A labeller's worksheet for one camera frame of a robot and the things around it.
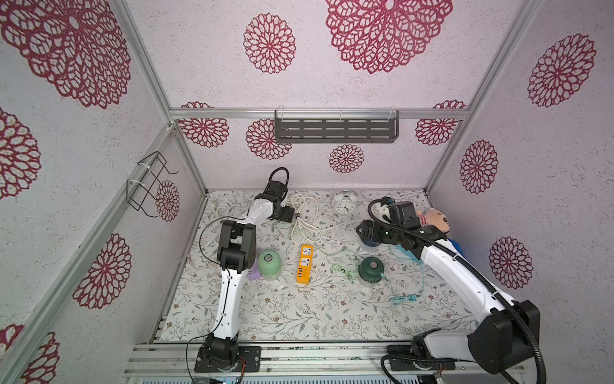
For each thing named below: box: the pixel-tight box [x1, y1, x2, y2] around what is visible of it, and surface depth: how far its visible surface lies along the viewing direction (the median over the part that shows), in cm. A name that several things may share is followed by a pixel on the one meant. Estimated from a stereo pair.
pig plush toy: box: [416, 207, 451, 234], surface depth 101 cm
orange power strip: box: [295, 244, 315, 285], surface depth 94 cm
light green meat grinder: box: [258, 250, 283, 280], surface depth 87 cm
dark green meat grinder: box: [358, 256, 385, 284], surface depth 85 cm
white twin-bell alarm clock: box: [333, 189, 359, 217], surface depth 106 cm
